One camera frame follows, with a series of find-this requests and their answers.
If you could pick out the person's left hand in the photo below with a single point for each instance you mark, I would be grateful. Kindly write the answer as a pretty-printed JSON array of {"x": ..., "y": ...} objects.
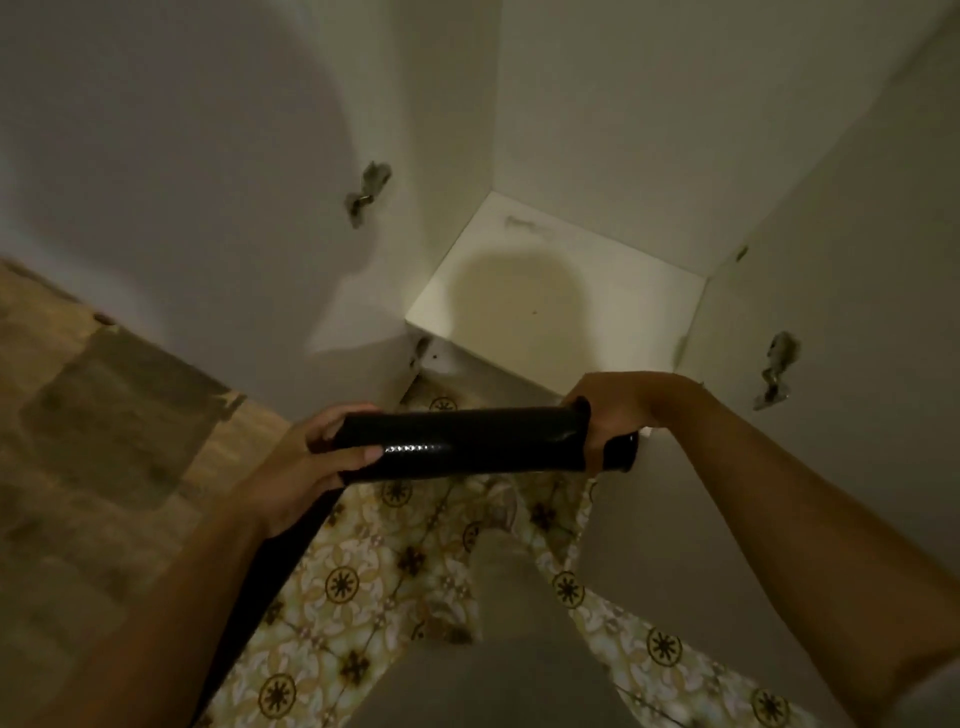
[{"x": 289, "y": 480}]

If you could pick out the person's left thumb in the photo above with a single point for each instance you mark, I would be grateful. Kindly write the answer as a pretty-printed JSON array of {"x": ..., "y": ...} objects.
[{"x": 361, "y": 457}]

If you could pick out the white cabinet door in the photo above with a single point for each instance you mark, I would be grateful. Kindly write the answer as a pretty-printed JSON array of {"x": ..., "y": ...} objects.
[
  {"x": 840, "y": 337},
  {"x": 225, "y": 187}
]

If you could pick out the person's grey trouser leg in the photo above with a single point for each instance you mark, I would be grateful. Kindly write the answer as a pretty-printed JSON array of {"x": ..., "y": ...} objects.
[{"x": 510, "y": 645}]

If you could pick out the person's right hand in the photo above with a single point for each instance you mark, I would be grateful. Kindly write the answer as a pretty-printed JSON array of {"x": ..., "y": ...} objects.
[{"x": 622, "y": 401}]

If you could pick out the person's left forearm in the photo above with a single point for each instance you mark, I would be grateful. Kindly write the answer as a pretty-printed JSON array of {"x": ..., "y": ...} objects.
[{"x": 150, "y": 630}]

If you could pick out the metal door hinge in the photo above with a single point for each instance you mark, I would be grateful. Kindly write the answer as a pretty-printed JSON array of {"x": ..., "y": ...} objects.
[
  {"x": 777, "y": 371},
  {"x": 367, "y": 193}
]

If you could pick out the person's right fingers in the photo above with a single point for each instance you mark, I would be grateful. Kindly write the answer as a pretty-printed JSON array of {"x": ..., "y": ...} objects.
[{"x": 596, "y": 427}]

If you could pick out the black film roll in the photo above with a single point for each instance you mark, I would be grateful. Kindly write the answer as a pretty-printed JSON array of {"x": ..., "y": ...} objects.
[{"x": 465, "y": 442}]

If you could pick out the person's right forearm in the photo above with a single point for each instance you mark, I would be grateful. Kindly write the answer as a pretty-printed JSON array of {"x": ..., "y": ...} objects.
[{"x": 810, "y": 540}]

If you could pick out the white cabinet body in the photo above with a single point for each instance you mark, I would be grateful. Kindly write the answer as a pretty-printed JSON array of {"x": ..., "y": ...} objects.
[{"x": 570, "y": 300}]

